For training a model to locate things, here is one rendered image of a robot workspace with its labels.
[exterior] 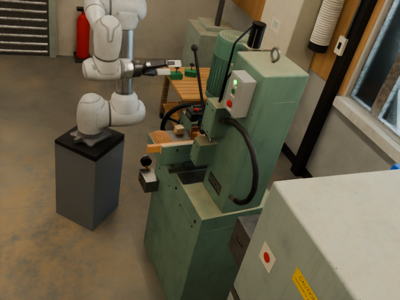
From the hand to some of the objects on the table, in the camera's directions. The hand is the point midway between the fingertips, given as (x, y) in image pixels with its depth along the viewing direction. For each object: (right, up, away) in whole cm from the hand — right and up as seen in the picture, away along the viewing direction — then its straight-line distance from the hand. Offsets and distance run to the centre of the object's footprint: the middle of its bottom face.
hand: (173, 67), depth 191 cm
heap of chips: (-7, -33, +23) cm, 41 cm away
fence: (+20, -38, +25) cm, 50 cm away
